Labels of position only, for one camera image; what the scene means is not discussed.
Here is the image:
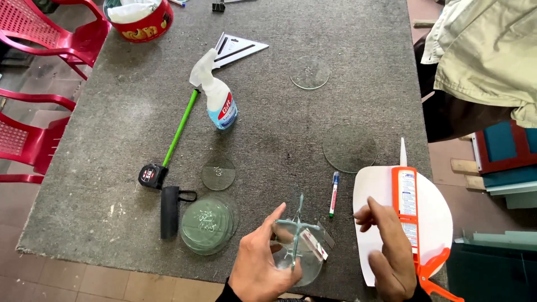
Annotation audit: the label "person's right hand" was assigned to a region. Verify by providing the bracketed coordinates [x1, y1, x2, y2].
[354, 196, 418, 302]

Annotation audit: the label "person's left hand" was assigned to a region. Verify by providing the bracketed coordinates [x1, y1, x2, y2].
[229, 202, 303, 302]

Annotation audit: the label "cross-shaped glass strip piece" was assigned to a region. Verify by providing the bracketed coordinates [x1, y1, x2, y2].
[275, 194, 321, 271]

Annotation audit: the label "round glass disc with cross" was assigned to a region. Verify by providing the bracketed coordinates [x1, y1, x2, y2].
[272, 219, 325, 288]

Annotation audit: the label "stack of round glass discs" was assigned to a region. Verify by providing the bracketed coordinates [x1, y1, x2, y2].
[180, 191, 240, 256]

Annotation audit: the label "white rounded paper sheet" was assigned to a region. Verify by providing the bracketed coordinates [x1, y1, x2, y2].
[352, 165, 454, 288]

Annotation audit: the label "orange caulking gun with tube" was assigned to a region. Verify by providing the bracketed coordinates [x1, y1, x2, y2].
[391, 137, 465, 302]

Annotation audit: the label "red white paper label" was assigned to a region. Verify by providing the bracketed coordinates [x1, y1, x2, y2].
[300, 228, 329, 262]

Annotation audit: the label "small clear glass strip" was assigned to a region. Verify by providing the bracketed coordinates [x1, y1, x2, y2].
[317, 221, 336, 250]

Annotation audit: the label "white blue-capped marker pen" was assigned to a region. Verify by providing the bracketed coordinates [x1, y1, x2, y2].
[328, 171, 341, 218]

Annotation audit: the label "small marked glass disc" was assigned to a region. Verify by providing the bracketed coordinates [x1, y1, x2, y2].
[201, 157, 237, 191]

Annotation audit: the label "dark green glass sheets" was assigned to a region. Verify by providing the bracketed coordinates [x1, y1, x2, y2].
[445, 229, 537, 302]

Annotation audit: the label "large clear glass disc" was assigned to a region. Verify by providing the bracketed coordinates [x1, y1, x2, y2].
[322, 123, 378, 174]

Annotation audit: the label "black tape measure green tape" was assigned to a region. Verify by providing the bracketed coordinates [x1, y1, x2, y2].
[138, 88, 201, 190]

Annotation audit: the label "grey felt table cover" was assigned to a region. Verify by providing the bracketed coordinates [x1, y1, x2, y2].
[16, 0, 449, 302]

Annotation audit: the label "stack of boards and panels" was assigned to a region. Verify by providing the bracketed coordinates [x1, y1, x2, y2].
[450, 121, 537, 210]

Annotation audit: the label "white blue spray bottle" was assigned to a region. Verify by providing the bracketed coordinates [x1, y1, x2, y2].
[189, 48, 239, 131]

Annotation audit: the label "medium scribbled glass disc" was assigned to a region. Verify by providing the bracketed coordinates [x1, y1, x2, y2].
[289, 55, 331, 90]

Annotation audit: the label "metal triangular speed square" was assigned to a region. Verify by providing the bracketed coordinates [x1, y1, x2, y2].
[211, 32, 270, 70]

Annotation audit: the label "red plastic chair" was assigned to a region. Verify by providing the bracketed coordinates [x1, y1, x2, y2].
[0, 88, 77, 185]
[0, 0, 112, 81]

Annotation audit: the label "red round tin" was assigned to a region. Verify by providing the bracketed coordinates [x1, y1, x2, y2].
[103, 0, 175, 44]

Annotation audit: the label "white cloth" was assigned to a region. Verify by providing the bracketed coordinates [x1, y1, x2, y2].
[107, 0, 162, 24]

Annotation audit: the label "black folded pouch with strap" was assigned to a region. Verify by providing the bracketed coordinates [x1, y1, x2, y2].
[160, 185, 198, 241]

